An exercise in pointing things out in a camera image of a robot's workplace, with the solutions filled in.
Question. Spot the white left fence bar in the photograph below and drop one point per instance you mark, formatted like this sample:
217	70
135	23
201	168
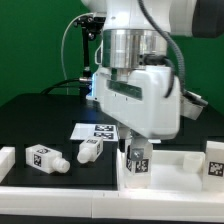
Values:
7	161

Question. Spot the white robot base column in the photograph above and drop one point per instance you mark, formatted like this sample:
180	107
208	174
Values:
98	7

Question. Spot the white front fence bar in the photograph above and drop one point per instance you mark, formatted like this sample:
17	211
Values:
128	204

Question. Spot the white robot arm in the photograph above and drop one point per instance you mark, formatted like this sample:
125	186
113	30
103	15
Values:
134	29

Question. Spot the grey camera on black stand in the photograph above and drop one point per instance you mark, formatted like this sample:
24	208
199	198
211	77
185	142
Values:
91	26

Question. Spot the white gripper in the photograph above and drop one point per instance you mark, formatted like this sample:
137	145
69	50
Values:
145	99

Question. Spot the white marker sheet with tags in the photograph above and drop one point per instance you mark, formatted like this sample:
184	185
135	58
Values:
82	131

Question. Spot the white fence bar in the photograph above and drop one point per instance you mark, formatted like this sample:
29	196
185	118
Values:
7	161
128	204

